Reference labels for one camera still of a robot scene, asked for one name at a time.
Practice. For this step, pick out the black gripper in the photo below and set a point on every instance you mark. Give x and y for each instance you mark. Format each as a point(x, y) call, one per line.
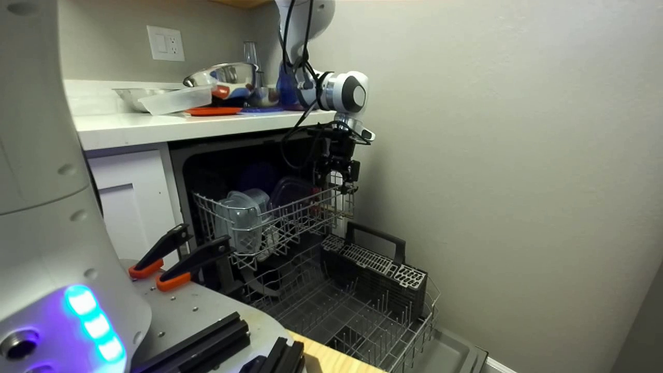
point(338, 156)

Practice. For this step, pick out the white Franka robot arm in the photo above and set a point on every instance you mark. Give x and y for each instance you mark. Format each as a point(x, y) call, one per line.
point(42, 173)

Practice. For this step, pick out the clear container in rack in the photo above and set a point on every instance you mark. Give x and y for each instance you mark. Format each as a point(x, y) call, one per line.
point(243, 217)

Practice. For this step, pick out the black dishwasher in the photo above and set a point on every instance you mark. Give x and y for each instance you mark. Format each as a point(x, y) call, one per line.
point(207, 173)

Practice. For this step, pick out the clear drinking glass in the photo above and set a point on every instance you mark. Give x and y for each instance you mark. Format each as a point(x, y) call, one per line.
point(343, 209)

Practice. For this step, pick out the grey plastic lid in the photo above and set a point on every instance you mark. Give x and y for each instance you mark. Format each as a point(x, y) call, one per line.
point(292, 189)

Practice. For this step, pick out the black cutlery basket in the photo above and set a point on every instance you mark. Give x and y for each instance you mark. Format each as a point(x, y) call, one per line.
point(375, 275)

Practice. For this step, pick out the small metal cup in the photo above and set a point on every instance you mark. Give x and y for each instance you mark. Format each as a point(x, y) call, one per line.
point(254, 75)

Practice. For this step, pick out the red plastic lid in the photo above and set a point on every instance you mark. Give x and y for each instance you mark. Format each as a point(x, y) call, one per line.
point(213, 109)

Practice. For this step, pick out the tilted steel bowl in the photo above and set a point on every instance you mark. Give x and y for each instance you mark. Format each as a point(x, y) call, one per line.
point(224, 75)

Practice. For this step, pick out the black orange clamp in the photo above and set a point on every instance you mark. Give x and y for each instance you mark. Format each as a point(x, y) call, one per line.
point(161, 248)
point(197, 261)

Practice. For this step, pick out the black aluminium extrusion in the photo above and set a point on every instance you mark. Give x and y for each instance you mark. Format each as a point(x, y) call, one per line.
point(197, 345)
point(280, 357)

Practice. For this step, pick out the clear plastic food container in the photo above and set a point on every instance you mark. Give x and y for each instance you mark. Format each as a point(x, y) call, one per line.
point(161, 97)

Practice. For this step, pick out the grey metal mounting plate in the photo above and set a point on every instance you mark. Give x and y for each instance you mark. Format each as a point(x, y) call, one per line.
point(186, 306)

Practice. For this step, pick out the white base cabinet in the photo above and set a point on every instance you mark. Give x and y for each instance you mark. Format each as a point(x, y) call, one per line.
point(135, 200)

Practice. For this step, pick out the white wall outlet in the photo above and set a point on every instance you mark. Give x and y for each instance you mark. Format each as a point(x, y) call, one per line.
point(166, 44)

